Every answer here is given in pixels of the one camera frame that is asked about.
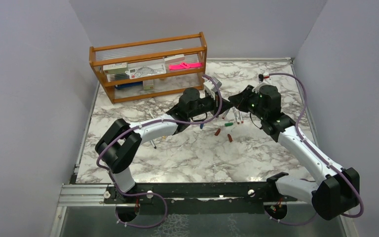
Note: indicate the white protractor ruler pack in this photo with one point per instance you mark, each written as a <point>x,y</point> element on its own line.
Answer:
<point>146,71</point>

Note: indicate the white green box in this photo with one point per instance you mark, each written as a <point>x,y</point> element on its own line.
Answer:
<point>117,68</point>

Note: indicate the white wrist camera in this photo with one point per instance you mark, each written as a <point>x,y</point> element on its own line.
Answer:
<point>211,86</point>
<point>264,79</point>

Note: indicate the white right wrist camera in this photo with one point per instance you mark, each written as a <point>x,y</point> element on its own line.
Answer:
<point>264,79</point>

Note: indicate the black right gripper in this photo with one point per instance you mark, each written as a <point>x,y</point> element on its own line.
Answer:
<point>239,100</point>

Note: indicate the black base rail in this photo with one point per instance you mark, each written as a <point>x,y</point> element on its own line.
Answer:
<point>195,198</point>

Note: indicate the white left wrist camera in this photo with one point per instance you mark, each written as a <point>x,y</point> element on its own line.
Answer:
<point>211,86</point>

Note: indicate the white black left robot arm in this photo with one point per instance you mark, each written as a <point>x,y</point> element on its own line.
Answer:
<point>118,146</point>

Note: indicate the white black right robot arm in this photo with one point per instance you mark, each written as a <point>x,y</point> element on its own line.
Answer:
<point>335,190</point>

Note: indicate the small white box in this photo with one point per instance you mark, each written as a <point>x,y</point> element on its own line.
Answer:
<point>148,84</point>

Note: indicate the aluminium frame rail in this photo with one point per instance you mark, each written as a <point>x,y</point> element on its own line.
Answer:
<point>74,195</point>

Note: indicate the pink plastic clip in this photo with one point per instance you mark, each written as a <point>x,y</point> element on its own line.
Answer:
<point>185,66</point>

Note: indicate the wooden shelf rack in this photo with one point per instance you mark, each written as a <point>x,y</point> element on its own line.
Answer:
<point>149,52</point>

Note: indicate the blue box on shelf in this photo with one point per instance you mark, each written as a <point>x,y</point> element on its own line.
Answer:
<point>128,85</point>

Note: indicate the red pen cap loose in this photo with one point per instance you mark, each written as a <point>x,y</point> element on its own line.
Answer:
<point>217,132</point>

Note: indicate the pink white eraser box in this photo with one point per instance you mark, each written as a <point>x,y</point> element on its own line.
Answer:
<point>174,59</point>

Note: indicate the white pen red cap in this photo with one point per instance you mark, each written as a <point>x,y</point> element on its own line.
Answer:
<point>225,114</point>

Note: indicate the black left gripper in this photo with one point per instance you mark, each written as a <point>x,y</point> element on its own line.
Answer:
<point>215,104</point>

